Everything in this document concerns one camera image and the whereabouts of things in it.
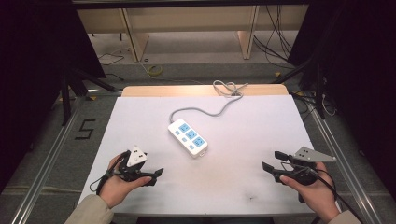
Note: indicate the aluminium floor rail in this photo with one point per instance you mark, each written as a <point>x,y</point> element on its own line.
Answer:
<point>355,189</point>
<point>46,161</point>

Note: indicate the black curtain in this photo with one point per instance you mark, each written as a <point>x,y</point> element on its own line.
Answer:
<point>367,77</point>
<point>31,62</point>

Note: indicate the person's left hand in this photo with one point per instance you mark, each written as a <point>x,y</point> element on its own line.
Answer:
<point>116,188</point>

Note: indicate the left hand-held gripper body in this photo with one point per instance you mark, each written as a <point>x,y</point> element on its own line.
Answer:
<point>136,156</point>

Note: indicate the person's right hand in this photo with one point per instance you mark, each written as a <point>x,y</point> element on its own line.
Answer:
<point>317,196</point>

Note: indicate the white table cover sheet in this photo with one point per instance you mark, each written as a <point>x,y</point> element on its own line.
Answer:
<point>249,140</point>

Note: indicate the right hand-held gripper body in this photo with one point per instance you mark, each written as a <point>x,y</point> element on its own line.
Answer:
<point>306,175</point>

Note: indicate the beige wooden desk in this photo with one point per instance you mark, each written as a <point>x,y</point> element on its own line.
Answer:
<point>186,18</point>

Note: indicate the white power strip blue sockets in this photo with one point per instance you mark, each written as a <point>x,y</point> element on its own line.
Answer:
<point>187,137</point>

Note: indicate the light wooden table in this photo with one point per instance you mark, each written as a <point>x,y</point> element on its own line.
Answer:
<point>174,90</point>

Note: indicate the black metal stand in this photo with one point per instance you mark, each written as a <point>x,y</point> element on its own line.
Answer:
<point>320,93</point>
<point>65,102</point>

